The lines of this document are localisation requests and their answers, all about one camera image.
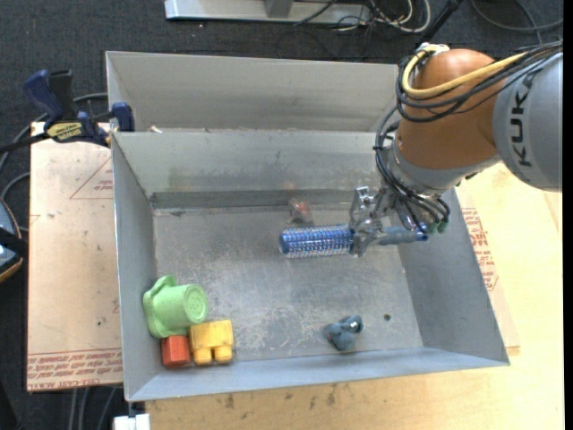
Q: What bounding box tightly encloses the brown cardboard board red print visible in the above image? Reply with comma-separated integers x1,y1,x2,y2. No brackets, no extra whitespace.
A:
26,122,523,393

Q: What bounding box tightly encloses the small clear glass thing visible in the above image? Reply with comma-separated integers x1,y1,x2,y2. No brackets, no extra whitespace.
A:
286,196,312,224

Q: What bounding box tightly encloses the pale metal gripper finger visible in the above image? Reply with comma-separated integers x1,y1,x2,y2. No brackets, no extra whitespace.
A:
353,232,387,258
348,186,376,232

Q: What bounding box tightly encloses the light green toy cup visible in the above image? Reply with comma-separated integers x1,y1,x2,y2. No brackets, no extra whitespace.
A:
141,274,210,340

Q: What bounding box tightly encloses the blue bristle brush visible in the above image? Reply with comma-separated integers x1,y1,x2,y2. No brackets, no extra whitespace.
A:
278,223,430,260

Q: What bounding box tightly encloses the yellow toy block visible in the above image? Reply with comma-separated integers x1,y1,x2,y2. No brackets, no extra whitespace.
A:
187,319,235,367

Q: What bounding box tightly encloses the small blue-grey toy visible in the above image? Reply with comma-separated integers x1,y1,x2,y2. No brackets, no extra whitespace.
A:
322,314,365,354

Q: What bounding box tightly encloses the orange-red toy block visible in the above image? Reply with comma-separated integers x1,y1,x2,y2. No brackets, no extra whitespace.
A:
159,334,192,369

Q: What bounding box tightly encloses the grey metal bin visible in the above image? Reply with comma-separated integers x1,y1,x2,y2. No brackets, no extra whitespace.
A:
105,50,511,403

